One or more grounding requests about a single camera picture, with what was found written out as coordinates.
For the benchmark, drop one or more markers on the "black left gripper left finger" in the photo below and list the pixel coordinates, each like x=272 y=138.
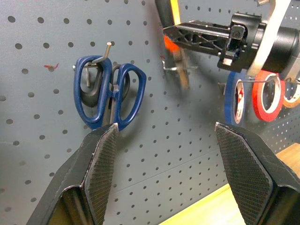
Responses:
x=98 y=168

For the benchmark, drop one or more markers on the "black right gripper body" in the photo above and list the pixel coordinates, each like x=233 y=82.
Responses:
x=249 y=42

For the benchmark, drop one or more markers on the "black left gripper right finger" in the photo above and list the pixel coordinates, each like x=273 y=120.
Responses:
x=246 y=168

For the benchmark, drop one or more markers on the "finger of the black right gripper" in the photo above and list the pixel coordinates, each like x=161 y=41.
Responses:
x=201 y=45
x=199 y=28

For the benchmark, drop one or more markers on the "white tape roll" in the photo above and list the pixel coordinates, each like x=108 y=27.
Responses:
x=269 y=39

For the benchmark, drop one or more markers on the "blue tape roll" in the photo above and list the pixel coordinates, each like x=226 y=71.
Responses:
x=230 y=98

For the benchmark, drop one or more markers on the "red tape roll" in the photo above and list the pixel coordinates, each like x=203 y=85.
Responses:
x=259 y=107

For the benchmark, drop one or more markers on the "grey perforated pegboard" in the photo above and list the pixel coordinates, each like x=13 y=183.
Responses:
x=164 y=152

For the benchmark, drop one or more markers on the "brown tape roll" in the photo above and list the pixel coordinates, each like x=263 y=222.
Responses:
x=291 y=103

